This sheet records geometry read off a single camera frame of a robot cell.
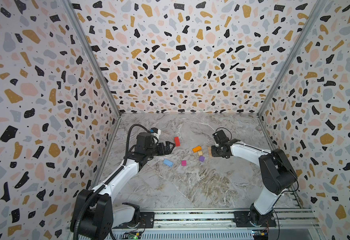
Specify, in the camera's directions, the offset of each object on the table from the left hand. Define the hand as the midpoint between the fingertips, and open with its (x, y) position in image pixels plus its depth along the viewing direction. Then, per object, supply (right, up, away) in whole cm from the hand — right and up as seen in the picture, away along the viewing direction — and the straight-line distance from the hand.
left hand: (168, 143), depth 82 cm
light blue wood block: (-2, -13, +12) cm, 18 cm away
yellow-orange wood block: (+17, -6, +18) cm, 25 cm away
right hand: (+27, -5, +14) cm, 31 cm away
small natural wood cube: (+19, -8, +16) cm, 26 cm away
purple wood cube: (+20, -11, +15) cm, 27 cm away
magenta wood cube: (+8, -14, +13) cm, 21 cm away
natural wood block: (+24, -5, +7) cm, 26 cm away
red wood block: (+3, -1, +23) cm, 24 cm away
